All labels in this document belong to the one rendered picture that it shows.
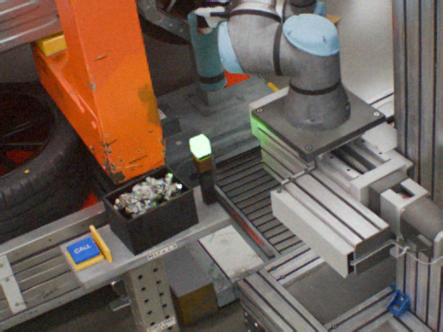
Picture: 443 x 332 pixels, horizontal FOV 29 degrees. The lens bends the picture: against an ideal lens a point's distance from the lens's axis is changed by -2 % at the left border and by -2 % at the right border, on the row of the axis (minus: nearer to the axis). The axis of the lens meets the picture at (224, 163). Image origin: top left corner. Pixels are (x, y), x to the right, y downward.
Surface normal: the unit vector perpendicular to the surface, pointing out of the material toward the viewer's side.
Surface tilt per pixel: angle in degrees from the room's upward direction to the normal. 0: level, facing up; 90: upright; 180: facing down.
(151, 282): 90
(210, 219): 0
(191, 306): 90
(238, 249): 0
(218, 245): 0
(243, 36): 43
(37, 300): 90
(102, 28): 90
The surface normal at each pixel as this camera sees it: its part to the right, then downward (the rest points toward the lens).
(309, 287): -0.12, -0.79
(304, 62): -0.28, 0.61
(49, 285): 0.47, 0.49
